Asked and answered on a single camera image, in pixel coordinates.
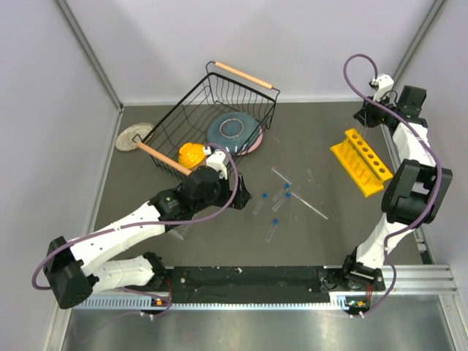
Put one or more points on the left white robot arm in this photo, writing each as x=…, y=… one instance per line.
x=76, y=269

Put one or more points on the clear acrylic tube rack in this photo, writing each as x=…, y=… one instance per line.
x=181, y=232

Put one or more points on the long glass test tube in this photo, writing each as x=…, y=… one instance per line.
x=311, y=204

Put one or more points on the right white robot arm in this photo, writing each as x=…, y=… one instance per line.
x=415, y=192

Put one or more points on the woven round coaster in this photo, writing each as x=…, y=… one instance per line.
x=128, y=139

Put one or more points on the blue capped tube lower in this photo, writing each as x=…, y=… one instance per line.
x=272, y=230

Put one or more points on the yellow test tube rack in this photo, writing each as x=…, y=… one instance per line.
x=362, y=164

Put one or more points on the short glass test tube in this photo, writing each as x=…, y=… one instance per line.
x=281, y=175

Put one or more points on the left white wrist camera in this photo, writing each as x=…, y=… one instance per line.
x=217, y=160

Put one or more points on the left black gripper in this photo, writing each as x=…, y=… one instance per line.
x=240, y=199

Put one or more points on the blue capped tube far left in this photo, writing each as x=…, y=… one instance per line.
x=260, y=203

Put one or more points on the yellow and brown bowl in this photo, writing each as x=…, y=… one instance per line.
x=191, y=155

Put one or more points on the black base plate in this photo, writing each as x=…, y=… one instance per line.
x=261, y=284

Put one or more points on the blue ceramic plate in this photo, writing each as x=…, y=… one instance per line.
x=235, y=131

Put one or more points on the pink plate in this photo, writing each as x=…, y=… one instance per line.
x=254, y=146

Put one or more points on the black wire basket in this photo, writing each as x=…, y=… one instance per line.
x=227, y=107

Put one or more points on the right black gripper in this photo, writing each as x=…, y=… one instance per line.
x=369, y=108

